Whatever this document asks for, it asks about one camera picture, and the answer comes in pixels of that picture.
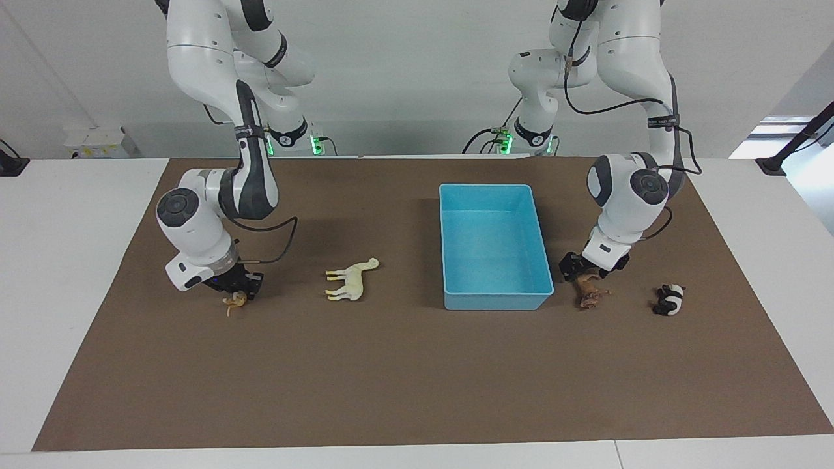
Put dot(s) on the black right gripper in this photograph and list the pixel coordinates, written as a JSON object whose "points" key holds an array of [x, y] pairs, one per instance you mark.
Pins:
{"points": [[238, 279]]}

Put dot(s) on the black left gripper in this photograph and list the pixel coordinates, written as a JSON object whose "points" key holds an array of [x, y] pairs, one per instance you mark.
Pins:
{"points": [[571, 262]]}

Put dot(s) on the orange striped tiger toy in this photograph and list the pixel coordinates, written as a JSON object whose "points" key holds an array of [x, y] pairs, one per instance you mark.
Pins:
{"points": [[236, 301]]}

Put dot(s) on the brown lion toy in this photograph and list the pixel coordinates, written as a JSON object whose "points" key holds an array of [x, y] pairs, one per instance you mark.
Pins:
{"points": [[589, 292]]}

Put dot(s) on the black and white panda toy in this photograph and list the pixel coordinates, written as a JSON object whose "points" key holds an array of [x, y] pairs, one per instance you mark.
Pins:
{"points": [[671, 299]]}

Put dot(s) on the cream llama toy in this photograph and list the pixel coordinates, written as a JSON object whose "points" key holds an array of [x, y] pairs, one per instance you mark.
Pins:
{"points": [[352, 281]]}

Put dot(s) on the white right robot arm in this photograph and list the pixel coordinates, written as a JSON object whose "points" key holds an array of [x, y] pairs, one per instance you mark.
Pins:
{"points": [[195, 221]]}

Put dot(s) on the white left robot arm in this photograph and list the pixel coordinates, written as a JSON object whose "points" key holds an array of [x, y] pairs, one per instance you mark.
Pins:
{"points": [[629, 189]]}

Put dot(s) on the light blue plastic storage box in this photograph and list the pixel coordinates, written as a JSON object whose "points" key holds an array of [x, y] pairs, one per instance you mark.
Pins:
{"points": [[493, 254]]}

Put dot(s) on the white cardboard box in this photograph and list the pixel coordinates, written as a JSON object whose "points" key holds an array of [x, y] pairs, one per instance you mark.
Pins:
{"points": [[98, 142]]}

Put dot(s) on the brown table mat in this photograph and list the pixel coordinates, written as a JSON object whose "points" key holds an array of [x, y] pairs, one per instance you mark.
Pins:
{"points": [[404, 378]]}

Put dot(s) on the black camera stand pole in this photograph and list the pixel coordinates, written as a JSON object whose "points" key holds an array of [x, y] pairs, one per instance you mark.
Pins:
{"points": [[791, 143]]}

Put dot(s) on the black clamp mount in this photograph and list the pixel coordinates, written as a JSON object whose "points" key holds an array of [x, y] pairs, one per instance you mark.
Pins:
{"points": [[10, 163]]}

